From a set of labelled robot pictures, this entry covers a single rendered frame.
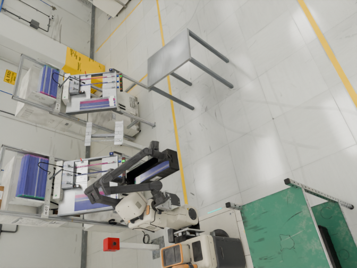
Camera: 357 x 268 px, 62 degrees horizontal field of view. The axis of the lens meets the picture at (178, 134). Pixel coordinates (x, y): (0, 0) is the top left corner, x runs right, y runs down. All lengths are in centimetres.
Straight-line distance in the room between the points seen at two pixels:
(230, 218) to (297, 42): 199
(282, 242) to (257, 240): 16
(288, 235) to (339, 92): 162
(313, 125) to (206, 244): 150
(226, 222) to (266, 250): 107
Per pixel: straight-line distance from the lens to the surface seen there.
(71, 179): 383
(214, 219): 307
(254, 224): 202
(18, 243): 513
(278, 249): 194
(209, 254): 245
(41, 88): 441
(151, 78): 364
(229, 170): 340
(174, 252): 252
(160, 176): 253
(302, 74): 333
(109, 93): 445
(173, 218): 254
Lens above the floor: 267
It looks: 40 degrees down
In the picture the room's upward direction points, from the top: 68 degrees counter-clockwise
